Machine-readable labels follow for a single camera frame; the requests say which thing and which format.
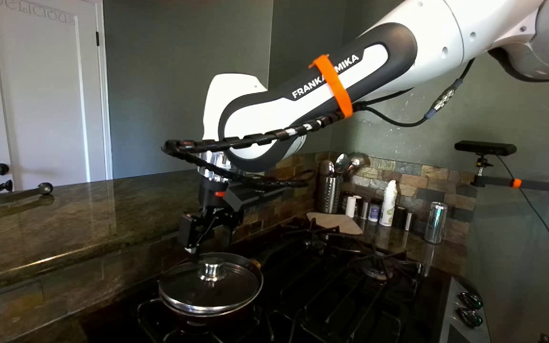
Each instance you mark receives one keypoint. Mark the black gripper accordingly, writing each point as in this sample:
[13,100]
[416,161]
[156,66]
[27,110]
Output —
[212,213]

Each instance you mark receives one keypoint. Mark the glass pot lid steel knob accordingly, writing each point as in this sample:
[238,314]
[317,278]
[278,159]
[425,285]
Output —
[210,285]

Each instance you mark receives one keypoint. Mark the dark metal pot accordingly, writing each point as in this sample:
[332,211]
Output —
[210,316]

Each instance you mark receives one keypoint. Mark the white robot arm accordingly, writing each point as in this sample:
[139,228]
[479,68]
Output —
[250,129]

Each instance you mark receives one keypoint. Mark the steel canister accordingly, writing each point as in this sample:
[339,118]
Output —
[328,188]

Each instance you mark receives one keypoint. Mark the black gas stove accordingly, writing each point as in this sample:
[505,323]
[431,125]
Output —
[320,287]

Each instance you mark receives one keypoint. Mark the white bottle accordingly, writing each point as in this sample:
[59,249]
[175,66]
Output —
[389,205]

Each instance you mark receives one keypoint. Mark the silver can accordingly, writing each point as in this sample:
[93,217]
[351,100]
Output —
[435,224]

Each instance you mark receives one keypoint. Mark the black door knob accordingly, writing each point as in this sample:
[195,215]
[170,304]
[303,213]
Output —
[4,169]

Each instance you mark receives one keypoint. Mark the white door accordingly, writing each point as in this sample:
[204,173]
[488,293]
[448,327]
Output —
[53,106]

